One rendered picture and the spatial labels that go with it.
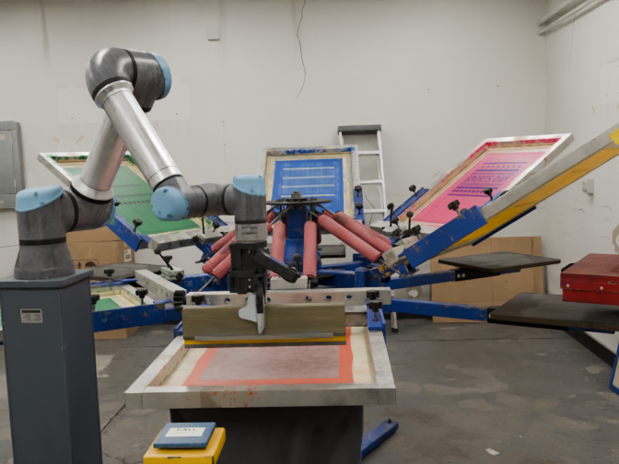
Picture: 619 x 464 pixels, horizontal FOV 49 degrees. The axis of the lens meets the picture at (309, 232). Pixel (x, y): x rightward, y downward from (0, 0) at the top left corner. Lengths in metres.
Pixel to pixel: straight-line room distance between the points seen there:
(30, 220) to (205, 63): 4.59
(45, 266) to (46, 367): 0.26
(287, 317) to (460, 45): 4.92
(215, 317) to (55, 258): 0.48
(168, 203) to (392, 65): 4.85
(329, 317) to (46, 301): 0.72
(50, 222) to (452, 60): 4.87
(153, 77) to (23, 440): 0.99
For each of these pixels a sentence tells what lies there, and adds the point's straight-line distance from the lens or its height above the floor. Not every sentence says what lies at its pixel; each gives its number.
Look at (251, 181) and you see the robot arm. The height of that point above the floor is 1.43.
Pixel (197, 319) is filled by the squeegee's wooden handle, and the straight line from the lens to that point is 1.62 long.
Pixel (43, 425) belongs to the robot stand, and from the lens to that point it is 1.94.
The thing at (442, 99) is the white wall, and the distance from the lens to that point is 6.22.
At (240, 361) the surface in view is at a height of 0.96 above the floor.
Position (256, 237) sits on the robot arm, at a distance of 1.54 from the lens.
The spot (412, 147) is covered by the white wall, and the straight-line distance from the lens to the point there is 6.17.
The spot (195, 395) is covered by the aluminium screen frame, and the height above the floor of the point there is 0.98.
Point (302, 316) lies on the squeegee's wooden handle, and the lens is 1.59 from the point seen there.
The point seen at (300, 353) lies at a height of 0.96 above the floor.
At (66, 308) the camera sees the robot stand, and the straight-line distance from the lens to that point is 1.85.
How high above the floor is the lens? 1.48
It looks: 6 degrees down
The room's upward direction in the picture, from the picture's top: 2 degrees counter-clockwise
